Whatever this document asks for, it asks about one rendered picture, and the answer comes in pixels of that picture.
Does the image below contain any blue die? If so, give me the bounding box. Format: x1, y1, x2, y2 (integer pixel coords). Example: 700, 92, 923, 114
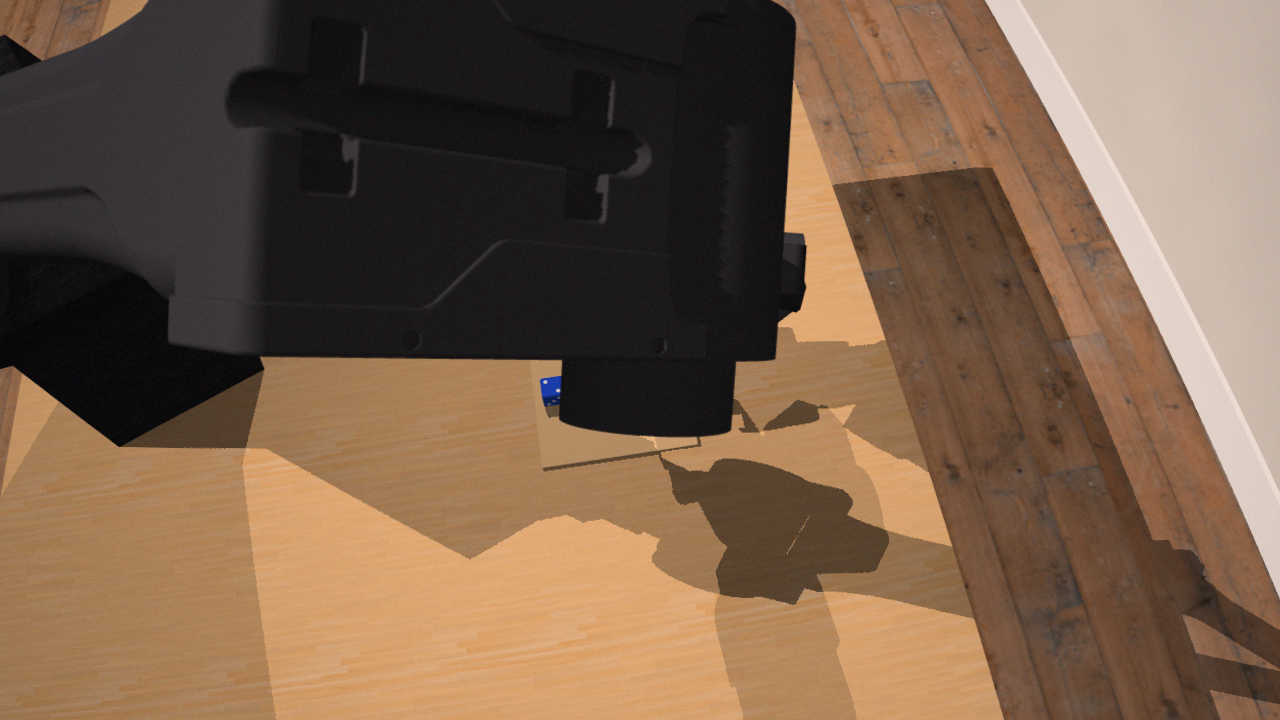
540, 375, 561, 406

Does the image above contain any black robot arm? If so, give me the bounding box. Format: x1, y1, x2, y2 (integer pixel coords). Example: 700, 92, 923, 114
0, 0, 806, 437

